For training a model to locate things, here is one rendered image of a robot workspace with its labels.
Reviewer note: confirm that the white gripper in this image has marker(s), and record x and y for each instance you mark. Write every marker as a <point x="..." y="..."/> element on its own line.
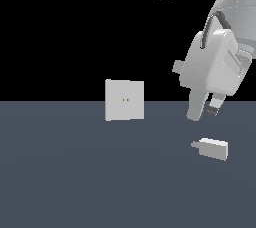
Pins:
<point x="213" y="62"/>

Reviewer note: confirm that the white charger plug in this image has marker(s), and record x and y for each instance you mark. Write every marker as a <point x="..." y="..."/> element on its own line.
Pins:
<point x="215" y="148"/>

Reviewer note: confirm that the white wall socket block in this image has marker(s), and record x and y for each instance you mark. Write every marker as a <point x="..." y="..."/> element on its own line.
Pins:
<point x="124" y="100"/>

